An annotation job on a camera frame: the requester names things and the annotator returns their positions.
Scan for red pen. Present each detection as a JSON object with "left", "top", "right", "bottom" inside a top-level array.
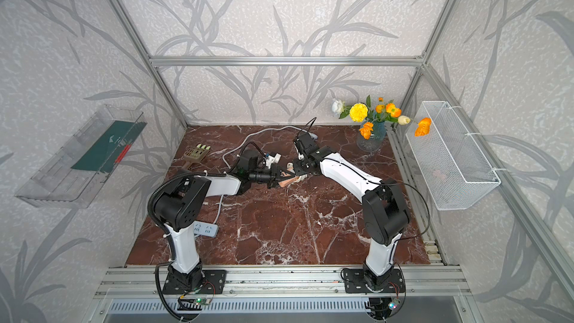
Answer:
[{"left": 115, "top": 144, "right": 132, "bottom": 164}]

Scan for wooden brush green bristles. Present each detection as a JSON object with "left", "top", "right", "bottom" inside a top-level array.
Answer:
[{"left": 182, "top": 144, "right": 211, "bottom": 170}]

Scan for white wire mesh basket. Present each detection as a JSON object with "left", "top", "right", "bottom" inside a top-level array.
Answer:
[{"left": 405, "top": 101, "right": 501, "bottom": 211}]

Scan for yellow orange flower bouquet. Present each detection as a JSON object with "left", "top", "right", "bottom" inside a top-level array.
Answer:
[{"left": 331, "top": 96, "right": 412, "bottom": 128}]

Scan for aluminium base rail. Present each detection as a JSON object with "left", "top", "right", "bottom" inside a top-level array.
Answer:
[{"left": 94, "top": 265, "right": 472, "bottom": 299}]

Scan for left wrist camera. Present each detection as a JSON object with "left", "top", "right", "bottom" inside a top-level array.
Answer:
[{"left": 265, "top": 153, "right": 281, "bottom": 169}]

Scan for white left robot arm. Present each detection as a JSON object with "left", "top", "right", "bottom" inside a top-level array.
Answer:
[{"left": 147, "top": 148, "right": 282, "bottom": 294}]

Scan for pink power strip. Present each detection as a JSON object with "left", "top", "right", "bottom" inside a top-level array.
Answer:
[{"left": 278, "top": 162, "right": 308, "bottom": 188}]

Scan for clear plastic wall bin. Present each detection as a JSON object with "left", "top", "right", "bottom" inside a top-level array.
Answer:
[{"left": 15, "top": 105, "right": 147, "bottom": 209}]

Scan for green booklet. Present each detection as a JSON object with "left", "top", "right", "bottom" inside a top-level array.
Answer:
[{"left": 72, "top": 121, "right": 146, "bottom": 173}]

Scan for blue glass vase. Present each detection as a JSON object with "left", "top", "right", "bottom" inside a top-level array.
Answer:
[{"left": 357, "top": 122, "right": 387, "bottom": 153}]

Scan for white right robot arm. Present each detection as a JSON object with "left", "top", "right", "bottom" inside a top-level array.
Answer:
[{"left": 293, "top": 132, "right": 415, "bottom": 292}]

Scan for blue-white power strip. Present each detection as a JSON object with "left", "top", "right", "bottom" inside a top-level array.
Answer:
[{"left": 193, "top": 221, "right": 218, "bottom": 238}]

